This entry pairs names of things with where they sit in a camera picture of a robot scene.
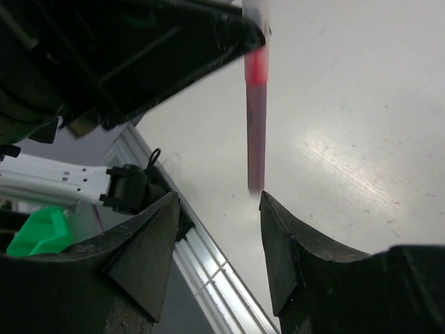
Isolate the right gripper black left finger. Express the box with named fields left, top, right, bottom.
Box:
left=1, top=192, right=180, bottom=333

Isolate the red pen cap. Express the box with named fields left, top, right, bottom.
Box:
left=242, top=0, right=271, bottom=48

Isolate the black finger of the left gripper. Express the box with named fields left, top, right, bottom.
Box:
left=20, top=1, right=266, bottom=129

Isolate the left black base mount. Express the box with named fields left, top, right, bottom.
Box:
left=147, top=164, right=195, bottom=242

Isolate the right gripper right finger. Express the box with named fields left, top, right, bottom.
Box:
left=259, top=192, right=444, bottom=333

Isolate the red pen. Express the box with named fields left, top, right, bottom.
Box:
left=244, top=47, right=269, bottom=194

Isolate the aluminium rail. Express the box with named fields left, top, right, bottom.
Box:
left=100, top=123, right=282, bottom=334

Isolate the green plastic bin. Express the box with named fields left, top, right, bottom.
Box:
left=6, top=207, right=73, bottom=257

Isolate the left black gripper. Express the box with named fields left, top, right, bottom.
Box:
left=1, top=1, right=67, bottom=145

